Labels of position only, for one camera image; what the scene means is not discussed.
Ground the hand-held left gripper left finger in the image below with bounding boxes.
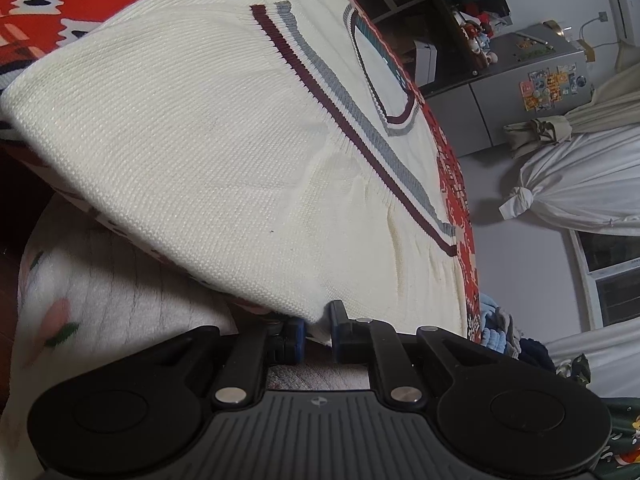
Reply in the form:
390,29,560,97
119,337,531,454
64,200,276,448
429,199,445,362
127,316,308,408

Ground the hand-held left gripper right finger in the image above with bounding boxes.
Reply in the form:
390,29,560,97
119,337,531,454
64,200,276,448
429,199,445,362
326,300,511,407

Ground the cream knit sweater vest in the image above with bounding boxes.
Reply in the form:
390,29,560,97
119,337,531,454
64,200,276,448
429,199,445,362
0,0,473,346

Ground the light blue clothes pile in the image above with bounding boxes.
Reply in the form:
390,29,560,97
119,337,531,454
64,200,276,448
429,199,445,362
475,292,521,356

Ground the navy knit garment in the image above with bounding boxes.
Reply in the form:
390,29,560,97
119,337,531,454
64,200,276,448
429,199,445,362
520,337,556,371

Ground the white fleece blanket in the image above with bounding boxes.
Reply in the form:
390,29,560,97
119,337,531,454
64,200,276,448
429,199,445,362
10,200,371,461

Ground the white curtain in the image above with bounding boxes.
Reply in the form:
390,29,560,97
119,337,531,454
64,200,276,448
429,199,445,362
499,35,640,236
545,327,640,401

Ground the silver refrigerator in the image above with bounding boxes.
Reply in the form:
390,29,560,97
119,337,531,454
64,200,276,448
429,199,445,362
422,22,596,158

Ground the white framed window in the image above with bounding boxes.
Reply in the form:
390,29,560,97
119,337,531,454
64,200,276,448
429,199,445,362
570,230,640,333

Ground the beige hanging cloth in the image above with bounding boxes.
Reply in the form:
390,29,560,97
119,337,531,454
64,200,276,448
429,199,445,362
502,115,576,161

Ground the white cardboard box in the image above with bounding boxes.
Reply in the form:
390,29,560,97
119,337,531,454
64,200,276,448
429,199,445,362
415,42,438,86

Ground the green printed cloth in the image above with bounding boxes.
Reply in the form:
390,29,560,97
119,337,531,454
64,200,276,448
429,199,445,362
555,352,640,480

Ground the cluster of fridge stickers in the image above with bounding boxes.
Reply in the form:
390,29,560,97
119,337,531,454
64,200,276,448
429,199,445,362
520,62,591,111

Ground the black-haired plush doll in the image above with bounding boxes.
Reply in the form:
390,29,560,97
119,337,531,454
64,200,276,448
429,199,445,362
462,22,488,53

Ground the cluttered wooden shelf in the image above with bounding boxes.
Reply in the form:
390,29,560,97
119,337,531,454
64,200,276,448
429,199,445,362
400,0,501,86

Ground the red patterned blanket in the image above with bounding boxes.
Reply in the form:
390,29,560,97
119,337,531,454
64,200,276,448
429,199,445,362
0,0,483,346

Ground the white air conditioner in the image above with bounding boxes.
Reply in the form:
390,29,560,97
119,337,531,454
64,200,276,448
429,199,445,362
600,0,640,41

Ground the grey power cable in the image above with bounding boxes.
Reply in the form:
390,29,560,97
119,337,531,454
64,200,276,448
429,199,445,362
577,17,601,43

